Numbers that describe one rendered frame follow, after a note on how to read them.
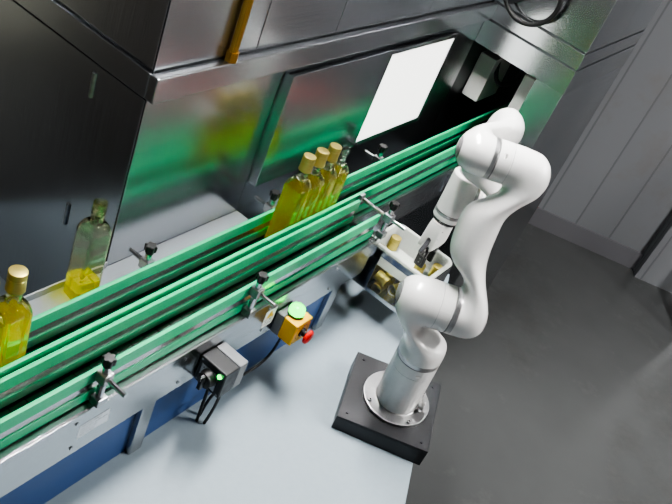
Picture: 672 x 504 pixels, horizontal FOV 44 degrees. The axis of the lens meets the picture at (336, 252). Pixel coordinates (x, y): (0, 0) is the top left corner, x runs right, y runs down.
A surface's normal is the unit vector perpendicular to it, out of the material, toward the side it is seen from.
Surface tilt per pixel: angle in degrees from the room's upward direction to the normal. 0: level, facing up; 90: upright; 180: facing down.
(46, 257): 90
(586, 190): 90
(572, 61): 90
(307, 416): 0
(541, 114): 90
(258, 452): 0
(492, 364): 0
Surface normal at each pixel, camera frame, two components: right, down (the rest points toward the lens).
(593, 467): 0.34, -0.76
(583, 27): -0.56, 0.32
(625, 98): -0.22, 0.52
